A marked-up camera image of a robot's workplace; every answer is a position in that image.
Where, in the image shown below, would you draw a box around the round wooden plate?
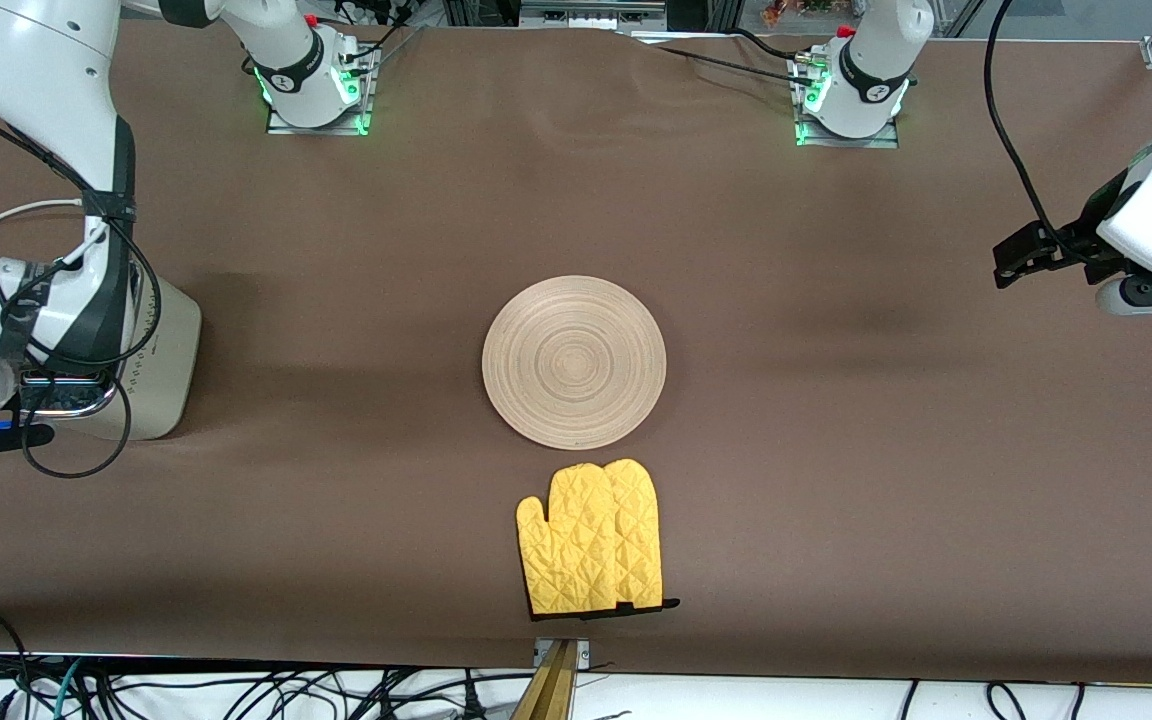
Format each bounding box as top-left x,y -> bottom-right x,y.
482,275 -> 667,451

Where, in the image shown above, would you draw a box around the cream chrome toaster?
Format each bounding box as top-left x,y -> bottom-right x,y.
16,265 -> 203,441

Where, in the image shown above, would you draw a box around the brown table cover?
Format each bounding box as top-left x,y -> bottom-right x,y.
0,15 -> 1152,687

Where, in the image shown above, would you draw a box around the orange patterned object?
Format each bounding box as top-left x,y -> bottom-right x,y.
761,0 -> 842,27

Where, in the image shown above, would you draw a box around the yellow quilted oven mitt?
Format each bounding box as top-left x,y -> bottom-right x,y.
516,462 -> 629,618
601,458 -> 682,614

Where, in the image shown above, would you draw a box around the grey equipment box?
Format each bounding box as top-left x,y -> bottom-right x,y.
521,0 -> 667,31

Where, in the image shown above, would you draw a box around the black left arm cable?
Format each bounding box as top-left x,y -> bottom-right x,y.
983,0 -> 1082,256

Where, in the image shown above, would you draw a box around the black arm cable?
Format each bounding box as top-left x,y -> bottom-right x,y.
983,0 -> 1082,256
0,85 -> 163,480

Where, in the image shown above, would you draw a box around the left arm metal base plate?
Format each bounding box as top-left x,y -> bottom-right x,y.
791,55 -> 902,150

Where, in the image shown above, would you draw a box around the black cable on table cover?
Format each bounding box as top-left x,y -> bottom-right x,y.
626,28 -> 827,87

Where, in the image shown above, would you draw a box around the wooden bar with metal bracket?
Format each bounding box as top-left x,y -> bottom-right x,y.
511,638 -> 593,720

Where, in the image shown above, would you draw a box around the black cables at arm base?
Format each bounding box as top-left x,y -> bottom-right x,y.
331,0 -> 429,63

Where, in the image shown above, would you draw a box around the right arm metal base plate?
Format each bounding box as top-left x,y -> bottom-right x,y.
266,45 -> 378,136

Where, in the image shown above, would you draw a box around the tangled black floor cables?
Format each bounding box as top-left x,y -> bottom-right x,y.
86,666 -> 499,720

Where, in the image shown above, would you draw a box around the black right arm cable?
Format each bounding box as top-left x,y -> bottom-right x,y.
0,85 -> 163,480

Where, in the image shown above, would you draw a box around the white toaster power cord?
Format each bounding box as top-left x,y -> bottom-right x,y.
0,198 -> 89,229

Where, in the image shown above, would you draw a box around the teal cable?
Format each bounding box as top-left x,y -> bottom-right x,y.
49,658 -> 89,720

